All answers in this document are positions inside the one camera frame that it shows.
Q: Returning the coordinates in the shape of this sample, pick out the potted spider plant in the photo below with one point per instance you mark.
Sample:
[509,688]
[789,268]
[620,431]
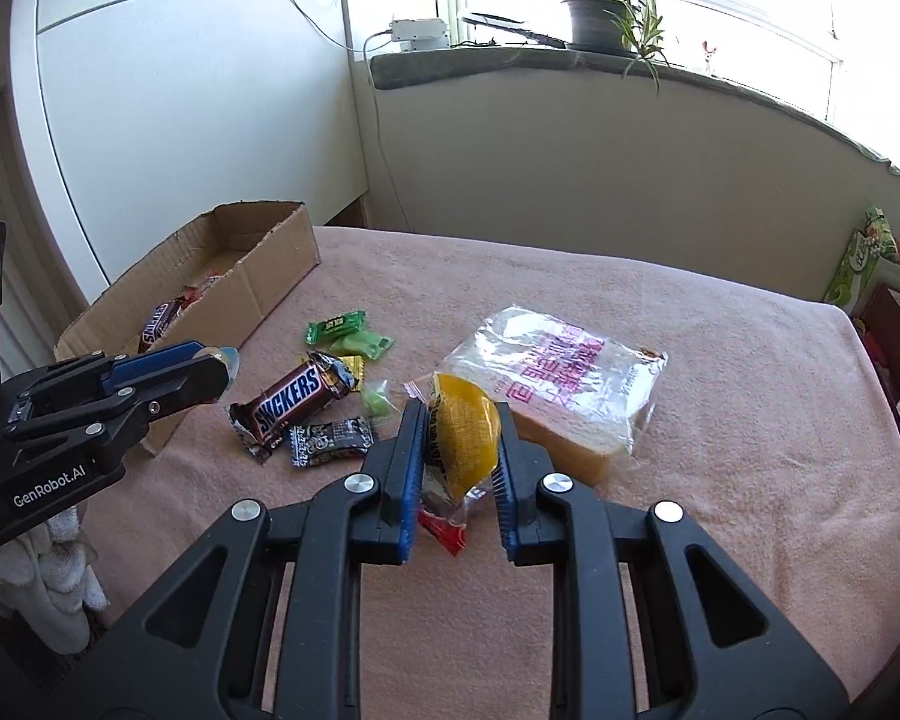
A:
[598,19]

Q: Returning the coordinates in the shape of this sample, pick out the yellow candy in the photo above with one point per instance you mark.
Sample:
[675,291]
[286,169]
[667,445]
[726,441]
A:
[354,369]

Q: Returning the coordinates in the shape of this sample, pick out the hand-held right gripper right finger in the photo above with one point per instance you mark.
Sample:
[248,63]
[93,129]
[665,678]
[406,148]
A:
[506,502]

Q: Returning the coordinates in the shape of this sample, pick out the white cabinet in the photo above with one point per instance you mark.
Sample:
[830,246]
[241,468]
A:
[195,105]

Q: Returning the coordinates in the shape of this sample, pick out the black flat tool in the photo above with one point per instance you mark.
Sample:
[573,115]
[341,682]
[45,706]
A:
[514,28]

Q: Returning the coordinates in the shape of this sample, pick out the light green wrapped candy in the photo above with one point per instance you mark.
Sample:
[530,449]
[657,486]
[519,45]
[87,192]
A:
[364,346]

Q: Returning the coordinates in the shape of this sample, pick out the white towel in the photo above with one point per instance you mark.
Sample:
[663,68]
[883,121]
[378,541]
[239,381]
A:
[52,577]

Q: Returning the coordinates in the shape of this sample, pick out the dark red box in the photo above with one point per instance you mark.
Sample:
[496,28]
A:
[896,345]

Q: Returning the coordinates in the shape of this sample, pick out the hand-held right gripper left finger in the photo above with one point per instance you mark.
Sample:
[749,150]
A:
[409,480]

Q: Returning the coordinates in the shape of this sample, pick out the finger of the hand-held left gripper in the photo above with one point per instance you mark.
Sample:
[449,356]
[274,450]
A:
[180,390]
[154,364]

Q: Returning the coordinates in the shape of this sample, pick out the green printed carton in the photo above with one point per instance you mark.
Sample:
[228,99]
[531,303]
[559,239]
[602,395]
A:
[862,262]

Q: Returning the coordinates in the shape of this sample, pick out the small pale green candy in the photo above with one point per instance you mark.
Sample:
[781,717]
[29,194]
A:
[379,401]

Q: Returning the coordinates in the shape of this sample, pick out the dark green wrapped candy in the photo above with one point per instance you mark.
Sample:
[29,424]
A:
[335,328]

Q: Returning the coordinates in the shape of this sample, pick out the red snack packet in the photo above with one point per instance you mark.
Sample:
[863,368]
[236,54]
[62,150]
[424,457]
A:
[199,289]

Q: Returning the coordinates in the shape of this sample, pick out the small brown chocolate bar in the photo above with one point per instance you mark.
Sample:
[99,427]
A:
[161,319]

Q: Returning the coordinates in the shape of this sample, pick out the black and white candy packet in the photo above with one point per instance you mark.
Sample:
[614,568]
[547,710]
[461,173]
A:
[334,439]

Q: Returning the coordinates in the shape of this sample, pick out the sliced bread bag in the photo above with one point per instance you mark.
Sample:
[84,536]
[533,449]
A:
[570,375]

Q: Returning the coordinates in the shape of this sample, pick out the brown cardboard box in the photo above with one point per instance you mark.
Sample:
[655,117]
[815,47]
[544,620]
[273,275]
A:
[270,270]

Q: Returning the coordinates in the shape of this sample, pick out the large brown chocolate bar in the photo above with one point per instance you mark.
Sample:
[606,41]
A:
[289,401]

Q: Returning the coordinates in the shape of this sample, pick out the yellow cake packet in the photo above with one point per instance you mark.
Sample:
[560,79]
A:
[461,427]

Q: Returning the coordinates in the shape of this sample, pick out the white electrical box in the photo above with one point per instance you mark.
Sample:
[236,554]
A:
[418,31]

